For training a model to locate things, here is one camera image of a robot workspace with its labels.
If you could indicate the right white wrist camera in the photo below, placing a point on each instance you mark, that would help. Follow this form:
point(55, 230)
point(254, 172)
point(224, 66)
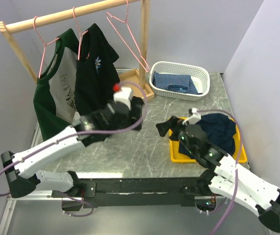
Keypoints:
point(193, 117)

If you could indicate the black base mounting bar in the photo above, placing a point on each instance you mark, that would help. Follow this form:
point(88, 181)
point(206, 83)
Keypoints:
point(181, 191)

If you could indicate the yellow plastic tray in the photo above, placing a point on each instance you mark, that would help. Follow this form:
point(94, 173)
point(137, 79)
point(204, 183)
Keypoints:
point(180, 158)

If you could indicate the wooden clothes rack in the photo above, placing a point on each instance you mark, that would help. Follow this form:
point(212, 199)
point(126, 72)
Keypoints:
point(133, 77)

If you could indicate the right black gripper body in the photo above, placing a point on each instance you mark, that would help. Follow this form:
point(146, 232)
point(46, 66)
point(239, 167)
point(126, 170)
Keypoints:
point(175, 123)

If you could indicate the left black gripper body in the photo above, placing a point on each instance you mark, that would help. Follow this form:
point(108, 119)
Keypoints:
point(138, 108)

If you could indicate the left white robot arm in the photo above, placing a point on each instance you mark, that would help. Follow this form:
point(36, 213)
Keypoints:
point(24, 172)

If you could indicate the navy blue t shirt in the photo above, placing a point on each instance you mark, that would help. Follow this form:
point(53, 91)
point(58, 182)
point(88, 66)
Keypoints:
point(219, 130)

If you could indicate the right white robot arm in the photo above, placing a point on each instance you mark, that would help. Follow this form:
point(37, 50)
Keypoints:
point(223, 175)

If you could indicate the green and cream raglan shirt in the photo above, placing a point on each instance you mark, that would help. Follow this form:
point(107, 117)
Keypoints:
point(53, 100)

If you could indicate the blue patterned cloth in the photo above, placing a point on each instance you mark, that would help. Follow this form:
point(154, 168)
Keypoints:
point(175, 83)

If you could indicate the white plastic basket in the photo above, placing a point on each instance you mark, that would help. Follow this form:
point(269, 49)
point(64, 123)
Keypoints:
point(198, 75)

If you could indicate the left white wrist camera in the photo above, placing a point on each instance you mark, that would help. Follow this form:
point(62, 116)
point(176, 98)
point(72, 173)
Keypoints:
point(122, 94)

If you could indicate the black t shirt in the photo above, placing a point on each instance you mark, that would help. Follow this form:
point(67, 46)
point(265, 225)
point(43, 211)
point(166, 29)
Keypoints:
point(95, 78)

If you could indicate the pink hanger with green shirt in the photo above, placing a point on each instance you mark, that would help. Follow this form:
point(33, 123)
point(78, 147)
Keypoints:
point(44, 45)

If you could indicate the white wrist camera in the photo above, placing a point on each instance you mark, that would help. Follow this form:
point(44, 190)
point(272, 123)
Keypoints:
point(122, 94)
point(193, 117)

